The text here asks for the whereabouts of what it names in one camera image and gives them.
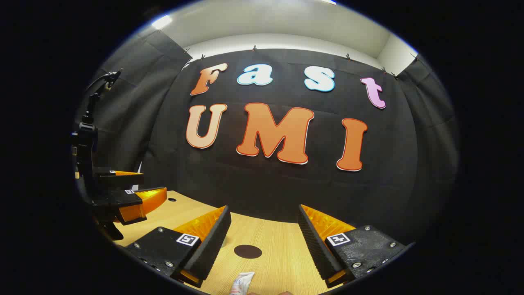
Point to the black backdrop cloth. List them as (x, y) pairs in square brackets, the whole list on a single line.
[(286, 188)]

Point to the dark brown round coaster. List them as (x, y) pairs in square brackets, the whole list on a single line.
[(247, 251)]

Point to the wooden desktop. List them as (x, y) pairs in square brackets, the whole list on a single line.
[(278, 237)]

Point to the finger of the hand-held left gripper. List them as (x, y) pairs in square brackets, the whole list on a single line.
[(123, 180), (143, 203)]

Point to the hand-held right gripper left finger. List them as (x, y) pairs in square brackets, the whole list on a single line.
[(208, 250)]

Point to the white toothpaste tube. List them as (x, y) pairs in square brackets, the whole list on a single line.
[(241, 282)]

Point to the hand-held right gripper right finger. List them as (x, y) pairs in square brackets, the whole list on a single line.
[(315, 246)]

